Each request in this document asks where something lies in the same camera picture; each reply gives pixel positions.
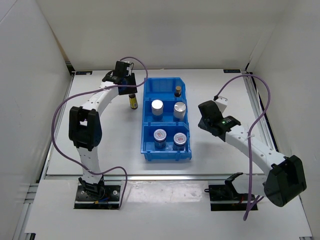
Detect yellow-label brown bottle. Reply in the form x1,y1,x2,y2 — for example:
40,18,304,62
174,85,182,98
128,93,138,110

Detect silver-top shaker can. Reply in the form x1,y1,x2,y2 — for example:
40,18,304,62
151,99,164,117
173,101,187,121

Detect white-lid dark jar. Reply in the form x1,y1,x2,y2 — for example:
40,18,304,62
153,128,167,149
173,132,187,151

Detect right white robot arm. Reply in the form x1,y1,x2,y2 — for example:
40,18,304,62
198,100,307,207

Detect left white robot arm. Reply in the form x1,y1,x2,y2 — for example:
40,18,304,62
68,61,137,201

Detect blue three-compartment plastic bin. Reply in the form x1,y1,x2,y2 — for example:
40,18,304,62
140,77,192,161

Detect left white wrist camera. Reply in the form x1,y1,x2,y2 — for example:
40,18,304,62
123,61,134,76

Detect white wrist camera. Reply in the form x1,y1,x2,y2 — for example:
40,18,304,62
123,61,134,76
213,96,228,113

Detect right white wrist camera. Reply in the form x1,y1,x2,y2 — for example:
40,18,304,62
213,96,228,113

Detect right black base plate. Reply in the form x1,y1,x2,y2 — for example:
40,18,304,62
204,172,249,212

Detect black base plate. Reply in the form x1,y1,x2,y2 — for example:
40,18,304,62
204,172,249,212
73,183,122,210

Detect front aluminium rail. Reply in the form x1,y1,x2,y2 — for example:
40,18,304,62
42,173,276,182

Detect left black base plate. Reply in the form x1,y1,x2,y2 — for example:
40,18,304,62
73,183,122,210

